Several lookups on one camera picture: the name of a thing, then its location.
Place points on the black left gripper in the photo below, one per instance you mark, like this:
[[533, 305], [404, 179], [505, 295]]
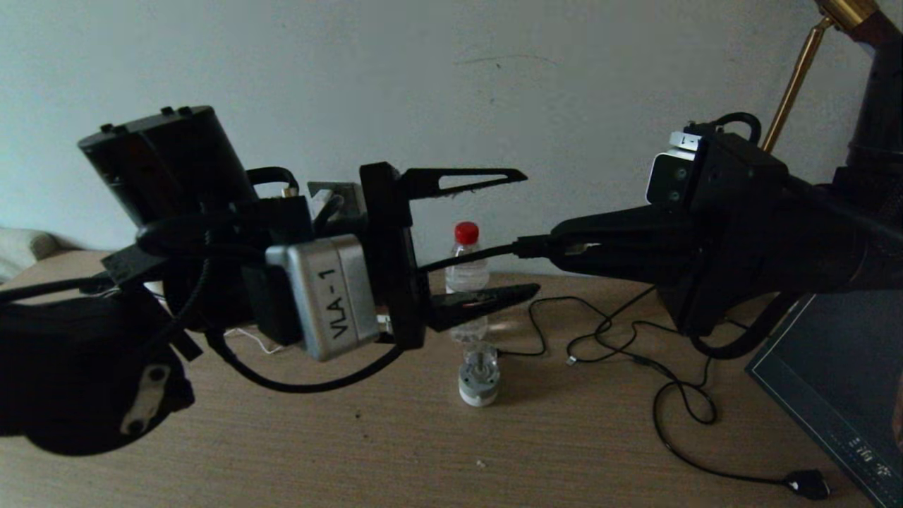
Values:
[[395, 247]]

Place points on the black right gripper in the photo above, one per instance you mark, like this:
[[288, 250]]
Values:
[[741, 212]]

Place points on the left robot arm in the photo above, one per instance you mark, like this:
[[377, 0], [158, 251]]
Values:
[[176, 162]]

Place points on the red-capped water bottle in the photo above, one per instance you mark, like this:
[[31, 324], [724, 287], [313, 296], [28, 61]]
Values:
[[465, 271]]

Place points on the small grey clear-topped device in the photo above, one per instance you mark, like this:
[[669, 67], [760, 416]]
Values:
[[480, 384]]

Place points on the dark framed board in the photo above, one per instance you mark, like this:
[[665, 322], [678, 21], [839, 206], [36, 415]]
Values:
[[832, 395]]

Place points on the brass desk lamp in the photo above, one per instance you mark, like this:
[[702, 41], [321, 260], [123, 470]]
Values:
[[846, 10]]

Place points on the beige cushion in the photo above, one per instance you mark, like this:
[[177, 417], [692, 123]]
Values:
[[21, 247]]

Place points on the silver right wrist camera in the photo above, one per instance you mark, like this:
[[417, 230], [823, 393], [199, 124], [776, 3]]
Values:
[[667, 180]]

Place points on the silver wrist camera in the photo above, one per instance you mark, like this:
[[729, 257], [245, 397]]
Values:
[[331, 303], [667, 180]]

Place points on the grey wall socket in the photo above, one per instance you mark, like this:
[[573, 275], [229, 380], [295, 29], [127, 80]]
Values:
[[353, 190]]

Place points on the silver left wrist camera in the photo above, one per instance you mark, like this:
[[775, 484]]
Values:
[[331, 303]]

